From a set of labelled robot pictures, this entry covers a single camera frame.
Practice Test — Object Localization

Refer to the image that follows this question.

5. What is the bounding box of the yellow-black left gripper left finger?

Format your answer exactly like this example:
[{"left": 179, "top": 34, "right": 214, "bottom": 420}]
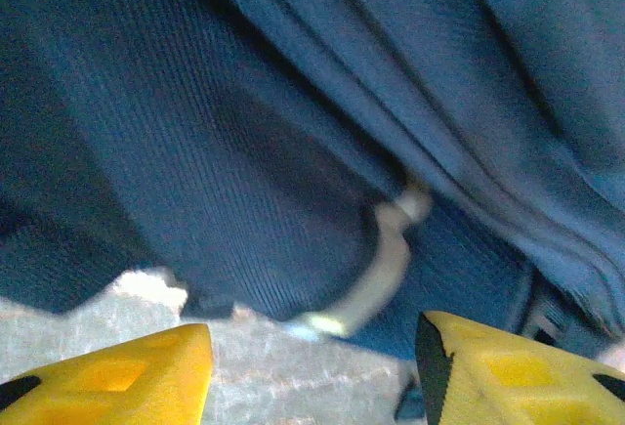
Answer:
[{"left": 0, "top": 322, "right": 215, "bottom": 425}]

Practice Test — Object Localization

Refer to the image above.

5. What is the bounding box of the navy blue backpack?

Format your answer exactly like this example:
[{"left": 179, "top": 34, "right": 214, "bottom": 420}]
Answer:
[{"left": 0, "top": 0, "right": 625, "bottom": 365}]

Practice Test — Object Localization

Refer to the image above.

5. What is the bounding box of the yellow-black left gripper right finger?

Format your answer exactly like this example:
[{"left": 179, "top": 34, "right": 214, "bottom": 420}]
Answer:
[{"left": 414, "top": 311, "right": 625, "bottom": 425}]

